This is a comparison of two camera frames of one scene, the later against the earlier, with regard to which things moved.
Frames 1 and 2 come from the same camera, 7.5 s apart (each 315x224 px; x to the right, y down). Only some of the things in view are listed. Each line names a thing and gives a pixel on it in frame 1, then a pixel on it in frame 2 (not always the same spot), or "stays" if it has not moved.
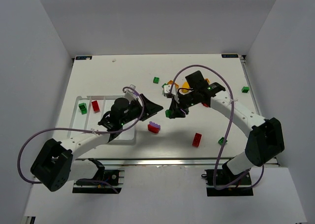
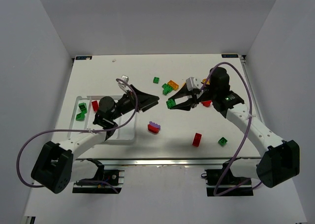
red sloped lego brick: [95, 106] stays
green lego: [167, 113] → [80, 117]
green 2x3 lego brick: [83, 108] stays
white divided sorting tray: [87, 112] stays
